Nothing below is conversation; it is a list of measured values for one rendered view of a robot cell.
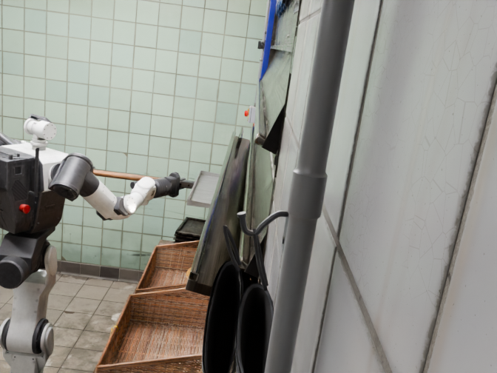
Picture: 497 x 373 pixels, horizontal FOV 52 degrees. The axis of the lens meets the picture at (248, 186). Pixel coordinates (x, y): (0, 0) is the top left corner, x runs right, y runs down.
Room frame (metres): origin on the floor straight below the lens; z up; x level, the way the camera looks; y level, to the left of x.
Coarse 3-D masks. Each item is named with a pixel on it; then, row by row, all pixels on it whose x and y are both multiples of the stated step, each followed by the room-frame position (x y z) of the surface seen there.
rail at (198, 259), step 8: (232, 136) 2.58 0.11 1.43; (232, 144) 2.38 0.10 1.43; (224, 160) 2.02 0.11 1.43; (224, 168) 1.88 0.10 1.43; (224, 176) 1.77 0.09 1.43; (216, 192) 1.54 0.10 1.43; (216, 200) 1.47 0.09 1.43; (216, 208) 1.40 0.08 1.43; (208, 216) 1.31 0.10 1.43; (208, 224) 1.25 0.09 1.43; (208, 232) 1.19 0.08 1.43; (200, 240) 1.14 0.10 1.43; (208, 240) 1.15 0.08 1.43; (200, 248) 1.09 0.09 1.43; (200, 256) 1.04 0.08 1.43; (192, 264) 1.00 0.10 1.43; (200, 264) 1.00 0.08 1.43; (192, 272) 0.96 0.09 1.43
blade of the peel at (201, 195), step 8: (200, 176) 2.66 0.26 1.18; (208, 176) 2.68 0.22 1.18; (216, 176) 2.69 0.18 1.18; (200, 184) 2.50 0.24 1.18; (208, 184) 2.52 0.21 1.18; (216, 184) 2.54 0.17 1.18; (192, 192) 2.33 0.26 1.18; (200, 192) 2.36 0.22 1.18; (208, 192) 2.37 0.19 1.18; (192, 200) 2.22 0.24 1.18; (200, 200) 2.24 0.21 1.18; (208, 200) 2.25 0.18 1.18
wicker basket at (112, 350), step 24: (144, 312) 2.10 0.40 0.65; (168, 312) 2.11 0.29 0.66; (192, 312) 2.11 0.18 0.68; (120, 336) 1.92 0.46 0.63; (144, 336) 2.01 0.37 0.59; (168, 336) 2.03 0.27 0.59; (120, 360) 1.81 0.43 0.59; (144, 360) 1.57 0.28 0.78; (168, 360) 1.57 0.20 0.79; (192, 360) 1.58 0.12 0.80
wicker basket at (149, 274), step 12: (156, 252) 2.69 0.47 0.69; (168, 252) 2.70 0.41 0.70; (180, 252) 2.70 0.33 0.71; (192, 252) 2.70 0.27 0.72; (156, 264) 2.69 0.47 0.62; (168, 264) 2.70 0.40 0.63; (180, 264) 2.70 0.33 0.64; (144, 276) 2.33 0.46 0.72; (156, 276) 2.61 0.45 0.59; (168, 276) 2.62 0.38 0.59; (180, 276) 2.64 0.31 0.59; (144, 288) 2.17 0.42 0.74; (156, 288) 2.16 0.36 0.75; (168, 288) 2.16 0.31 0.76; (180, 288) 2.16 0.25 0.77; (144, 300) 2.15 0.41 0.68; (180, 300) 2.16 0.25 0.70
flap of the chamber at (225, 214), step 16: (240, 144) 2.54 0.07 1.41; (240, 160) 2.19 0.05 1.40; (240, 176) 1.91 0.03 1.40; (224, 192) 1.64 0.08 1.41; (240, 192) 1.69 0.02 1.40; (224, 208) 1.48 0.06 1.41; (240, 208) 1.52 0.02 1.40; (224, 224) 1.34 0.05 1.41; (224, 240) 1.23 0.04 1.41; (208, 256) 1.10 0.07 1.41; (224, 256) 1.13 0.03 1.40; (208, 272) 1.02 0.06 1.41; (192, 288) 0.96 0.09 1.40; (208, 288) 0.96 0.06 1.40
